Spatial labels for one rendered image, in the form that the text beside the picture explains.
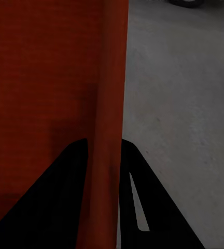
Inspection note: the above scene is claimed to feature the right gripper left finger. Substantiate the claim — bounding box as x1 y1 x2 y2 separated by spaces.
0 138 88 249

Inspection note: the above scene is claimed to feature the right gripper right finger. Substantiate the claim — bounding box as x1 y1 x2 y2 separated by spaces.
119 139 205 249

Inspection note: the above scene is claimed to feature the storage box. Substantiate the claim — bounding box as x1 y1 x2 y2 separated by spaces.
0 0 129 249

